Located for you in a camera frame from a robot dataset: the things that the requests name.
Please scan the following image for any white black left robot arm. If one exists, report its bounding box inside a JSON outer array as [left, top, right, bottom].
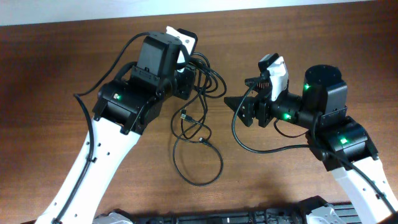
[[36, 27, 198, 223]]

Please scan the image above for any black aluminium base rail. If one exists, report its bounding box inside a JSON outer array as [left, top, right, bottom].
[[93, 195, 361, 224]]

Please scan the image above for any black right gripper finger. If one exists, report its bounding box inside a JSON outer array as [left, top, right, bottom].
[[244, 77, 271, 93], [224, 96, 255, 127]]

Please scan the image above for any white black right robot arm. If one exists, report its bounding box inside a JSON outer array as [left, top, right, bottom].
[[224, 65, 397, 223]]

